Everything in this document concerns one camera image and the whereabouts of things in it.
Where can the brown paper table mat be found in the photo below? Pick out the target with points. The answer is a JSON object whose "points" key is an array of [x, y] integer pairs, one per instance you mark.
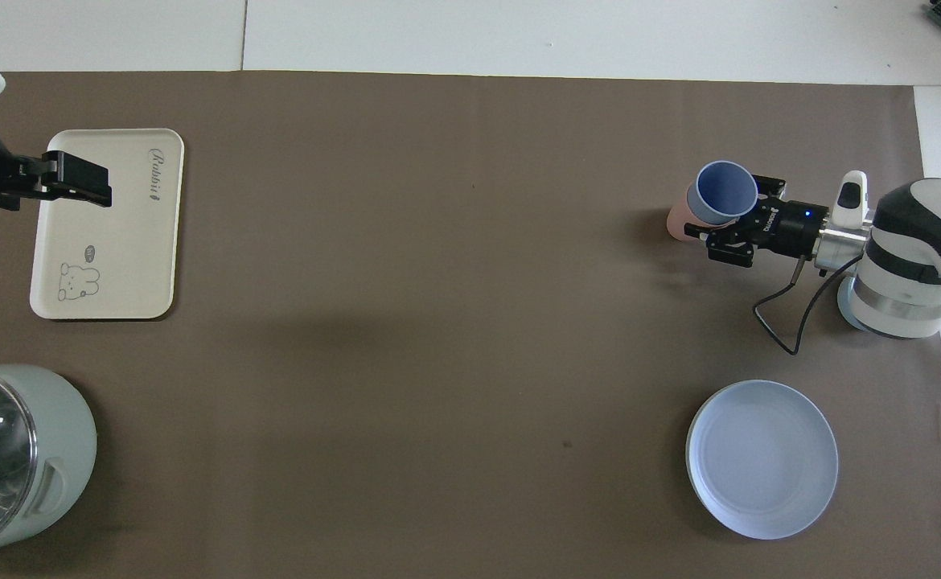
{"points": [[438, 322]]}

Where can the blue round plate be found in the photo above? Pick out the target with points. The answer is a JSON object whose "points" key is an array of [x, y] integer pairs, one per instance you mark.
{"points": [[762, 458]]}

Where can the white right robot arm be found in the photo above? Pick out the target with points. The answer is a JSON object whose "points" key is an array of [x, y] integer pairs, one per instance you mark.
{"points": [[905, 257]]}

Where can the pink plastic cup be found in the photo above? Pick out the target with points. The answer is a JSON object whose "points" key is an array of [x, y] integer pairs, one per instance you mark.
{"points": [[684, 219]]}

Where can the pale green cooking pot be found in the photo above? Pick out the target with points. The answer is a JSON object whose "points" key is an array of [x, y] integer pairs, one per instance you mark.
{"points": [[28, 458]]}

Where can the blue plastic cup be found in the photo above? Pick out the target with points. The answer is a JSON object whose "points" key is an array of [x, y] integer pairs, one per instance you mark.
{"points": [[726, 191]]}

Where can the light blue bowl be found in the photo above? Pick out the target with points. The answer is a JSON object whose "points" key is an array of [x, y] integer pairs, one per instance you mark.
{"points": [[845, 301]]}

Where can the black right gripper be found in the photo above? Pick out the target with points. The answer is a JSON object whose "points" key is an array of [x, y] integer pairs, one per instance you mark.
{"points": [[788, 229]]}

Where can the cream rabbit print tray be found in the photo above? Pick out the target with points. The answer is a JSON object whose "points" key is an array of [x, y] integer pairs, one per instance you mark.
{"points": [[117, 241]]}

